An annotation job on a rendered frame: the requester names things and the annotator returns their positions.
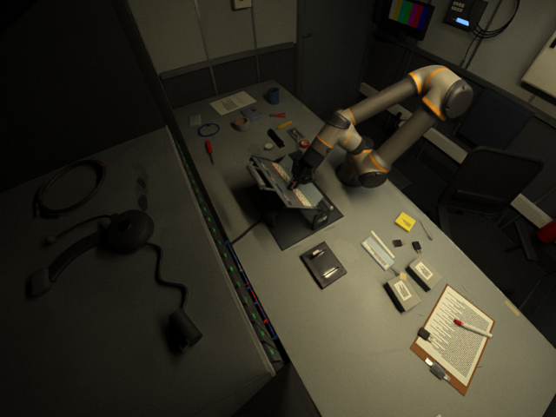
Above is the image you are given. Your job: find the wall keypad phone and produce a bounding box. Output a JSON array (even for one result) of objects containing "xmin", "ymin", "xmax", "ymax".
[{"xmin": 442, "ymin": 0, "xmax": 490, "ymax": 32}]

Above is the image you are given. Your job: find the grey link-strip panel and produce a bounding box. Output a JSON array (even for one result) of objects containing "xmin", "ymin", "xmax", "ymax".
[{"xmin": 247, "ymin": 155, "xmax": 332, "ymax": 213}]

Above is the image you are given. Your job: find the black hanging cable loop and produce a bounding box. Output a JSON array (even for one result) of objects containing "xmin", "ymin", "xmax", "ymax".
[{"xmin": 460, "ymin": 0, "xmax": 521, "ymax": 70}]

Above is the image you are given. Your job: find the black headset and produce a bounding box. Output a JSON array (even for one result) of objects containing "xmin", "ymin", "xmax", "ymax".
[{"xmin": 26, "ymin": 209, "xmax": 203, "ymax": 354}]

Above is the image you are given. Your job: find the dark panel base frame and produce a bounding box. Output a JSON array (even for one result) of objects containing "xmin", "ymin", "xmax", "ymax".
[{"xmin": 255, "ymin": 184, "xmax": 335, "ymax": 230}]

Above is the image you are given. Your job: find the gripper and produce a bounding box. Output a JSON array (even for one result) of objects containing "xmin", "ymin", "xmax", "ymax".
[{"xmin": 285, "ymin": 149, "xmax": 323, "ymax": 191}]

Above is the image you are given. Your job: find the grey labelled box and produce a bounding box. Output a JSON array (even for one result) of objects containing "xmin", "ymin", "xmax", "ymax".
[
  {"xmin": 406, "ymin": 255, "xmax": 443, "ymax": 293},
  {"xmin": 383, "ymin": 276, "xmax": 421, "ymax": 313}
]

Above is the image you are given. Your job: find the black rest strip tray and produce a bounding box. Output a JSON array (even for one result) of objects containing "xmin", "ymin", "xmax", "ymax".
[{"xmin": 299, "ymin": 241, "xmax": 348, "ymax": 290}]

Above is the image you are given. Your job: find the grey door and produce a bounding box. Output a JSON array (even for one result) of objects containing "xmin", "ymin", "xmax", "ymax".
[{"xmin": 296, "ymin": 0, "xmax": 378, "ymax": 121}]

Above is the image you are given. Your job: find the red fire extinguisher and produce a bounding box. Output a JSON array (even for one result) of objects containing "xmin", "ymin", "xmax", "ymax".
[{"xmin": 536, "ymin": 218, "xmax": 556, "ymax": 247}]

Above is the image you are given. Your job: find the dark rubber mat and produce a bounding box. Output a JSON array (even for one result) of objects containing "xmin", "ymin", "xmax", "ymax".
[{"xmin": 242, "ymin": 171, "xmax": 345, "ymax": 251}]

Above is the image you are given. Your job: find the white marker stick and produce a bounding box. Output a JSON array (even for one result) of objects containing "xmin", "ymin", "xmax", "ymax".
[{"xmin": 370, "ymin": 229, "xmax": 396, "ymax": 259}]

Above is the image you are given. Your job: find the white paper sheet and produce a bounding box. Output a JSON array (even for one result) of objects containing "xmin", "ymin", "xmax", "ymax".
[{"xmin": 209, "ymin": 91, "xmax": 258, "ymax": 116}]

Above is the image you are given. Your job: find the brown clipboard with paper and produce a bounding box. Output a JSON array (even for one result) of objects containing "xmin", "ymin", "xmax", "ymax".
[{"xmin": 409, "ymin": 284, "xmax": 496, "ymax": 397}]

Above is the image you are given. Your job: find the clear designation cover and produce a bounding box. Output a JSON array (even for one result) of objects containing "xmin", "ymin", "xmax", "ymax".
[{"xmin": 253, "ymin": 156, "xmax": 301, "ymax": 192}]

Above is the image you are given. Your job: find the white notice board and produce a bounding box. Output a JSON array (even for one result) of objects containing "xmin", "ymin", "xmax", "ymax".
[{"xmin": 520, "ymin": 30, "xmax": 556, "ymax": 100}]

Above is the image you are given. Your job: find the white label strip holder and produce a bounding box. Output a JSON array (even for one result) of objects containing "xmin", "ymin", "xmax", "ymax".
[{"xmin": 361, "ymin": 236, "xmax": 395, "ymax": 272}]

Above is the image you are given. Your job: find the black office chair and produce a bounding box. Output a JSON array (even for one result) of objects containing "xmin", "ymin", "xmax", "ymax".
[{"xmin": 436, "ymin": 145, "xmax": 546, "ymax": 261}]

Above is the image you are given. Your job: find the colour bar monitor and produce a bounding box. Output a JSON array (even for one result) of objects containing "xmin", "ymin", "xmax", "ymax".
[{"xmin": 381, "ymin": 0, "xmax": 436, "ymax": 43}]

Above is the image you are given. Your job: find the black coiled cable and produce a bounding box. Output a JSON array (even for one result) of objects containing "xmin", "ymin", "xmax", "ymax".
[{"xmin": 32, "ymin": 158, "xmax": 108, "ymax": 219}]

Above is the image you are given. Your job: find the red and white marker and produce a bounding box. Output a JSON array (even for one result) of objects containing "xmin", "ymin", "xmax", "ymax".
[{"xmin": 453, "ymin": 319, "xmax": 494, "ymax": 340}]

